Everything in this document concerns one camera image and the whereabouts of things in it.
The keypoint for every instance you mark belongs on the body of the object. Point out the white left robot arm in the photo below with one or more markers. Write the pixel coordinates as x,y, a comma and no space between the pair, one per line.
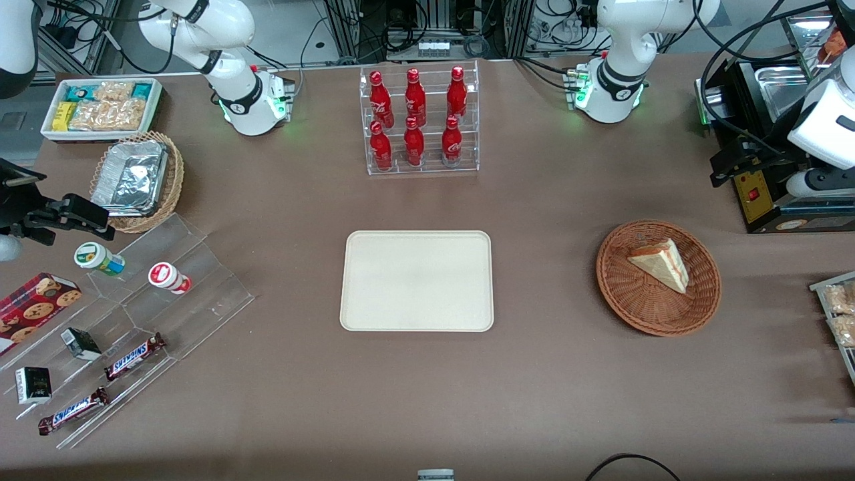
618,80

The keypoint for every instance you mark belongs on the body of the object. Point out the red cola bottle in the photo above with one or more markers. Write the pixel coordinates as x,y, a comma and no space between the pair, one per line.
414,147
381,150
415,100
452,145
381,100
457,97

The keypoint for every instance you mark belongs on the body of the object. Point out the black countertop appliance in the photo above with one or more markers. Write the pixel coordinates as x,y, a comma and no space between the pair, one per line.
761,200

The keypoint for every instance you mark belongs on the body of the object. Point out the yellow snack pack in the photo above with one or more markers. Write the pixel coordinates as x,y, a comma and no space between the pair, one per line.
63,115

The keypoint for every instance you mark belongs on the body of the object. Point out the grey snack tray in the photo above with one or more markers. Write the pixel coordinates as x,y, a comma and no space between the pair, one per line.
843,361

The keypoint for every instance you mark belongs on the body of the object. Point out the brown snickers bar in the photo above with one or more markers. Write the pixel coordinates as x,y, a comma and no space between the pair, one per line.
132,357
72,411

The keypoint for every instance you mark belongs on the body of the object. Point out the small black white box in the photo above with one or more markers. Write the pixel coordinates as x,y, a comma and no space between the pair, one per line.
81,343
33,385

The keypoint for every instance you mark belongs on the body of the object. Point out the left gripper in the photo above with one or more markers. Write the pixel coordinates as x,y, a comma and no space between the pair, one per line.
763,152

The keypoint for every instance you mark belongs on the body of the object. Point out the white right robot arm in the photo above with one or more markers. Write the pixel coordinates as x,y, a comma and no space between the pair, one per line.
240,107

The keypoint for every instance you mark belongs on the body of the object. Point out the triangular sandwich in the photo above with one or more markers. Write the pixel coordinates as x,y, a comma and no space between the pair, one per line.
662,264

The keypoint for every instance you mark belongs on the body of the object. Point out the clear rice cracker bag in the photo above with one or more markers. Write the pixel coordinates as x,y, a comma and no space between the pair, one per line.
110,113

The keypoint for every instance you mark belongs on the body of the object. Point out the teal snack pack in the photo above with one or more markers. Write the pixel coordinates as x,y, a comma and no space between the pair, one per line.
142,91
80,93

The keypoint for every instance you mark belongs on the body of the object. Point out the red cookie box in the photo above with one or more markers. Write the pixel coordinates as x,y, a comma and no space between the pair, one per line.
33,310

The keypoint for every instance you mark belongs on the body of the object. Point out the grey box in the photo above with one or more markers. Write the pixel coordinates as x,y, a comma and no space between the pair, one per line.
435,475

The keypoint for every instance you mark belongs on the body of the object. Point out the green label yogurt cup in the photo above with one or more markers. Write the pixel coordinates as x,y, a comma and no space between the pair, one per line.
97,257

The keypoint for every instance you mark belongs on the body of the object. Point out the light wicker basket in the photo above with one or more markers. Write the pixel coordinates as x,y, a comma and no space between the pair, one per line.
175,180

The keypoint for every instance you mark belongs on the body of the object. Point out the white rectangular snack bin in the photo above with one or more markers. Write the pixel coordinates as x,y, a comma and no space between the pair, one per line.
155,110

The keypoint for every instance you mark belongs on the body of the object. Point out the silver foil container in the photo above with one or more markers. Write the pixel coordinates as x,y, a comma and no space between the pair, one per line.
130,180

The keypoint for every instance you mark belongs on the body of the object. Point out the clear acrylic tiered stand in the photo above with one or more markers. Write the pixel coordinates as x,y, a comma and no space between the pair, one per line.
207,294

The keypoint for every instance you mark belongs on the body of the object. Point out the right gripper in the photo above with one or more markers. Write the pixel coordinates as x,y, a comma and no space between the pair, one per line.
15,207

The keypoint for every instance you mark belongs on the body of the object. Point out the clear acrylic bottle rack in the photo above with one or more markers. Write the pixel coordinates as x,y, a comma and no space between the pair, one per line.
427,170

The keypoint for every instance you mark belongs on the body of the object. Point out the clear cracker snack pack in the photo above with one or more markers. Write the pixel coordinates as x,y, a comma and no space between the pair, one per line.
845,331
840,298

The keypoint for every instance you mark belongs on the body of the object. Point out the brown round wicker basket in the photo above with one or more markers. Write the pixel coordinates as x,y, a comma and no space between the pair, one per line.
641,304

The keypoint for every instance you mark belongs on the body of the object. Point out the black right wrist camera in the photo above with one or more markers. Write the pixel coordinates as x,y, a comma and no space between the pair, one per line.
17,175

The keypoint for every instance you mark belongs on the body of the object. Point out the white power strip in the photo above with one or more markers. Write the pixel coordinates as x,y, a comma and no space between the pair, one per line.
433,48

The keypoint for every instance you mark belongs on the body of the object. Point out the cream rectangular serving tray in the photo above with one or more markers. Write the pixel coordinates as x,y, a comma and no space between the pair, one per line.
417,280

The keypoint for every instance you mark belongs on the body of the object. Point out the red label yogurt cup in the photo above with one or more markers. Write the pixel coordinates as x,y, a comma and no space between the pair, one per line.
167,276

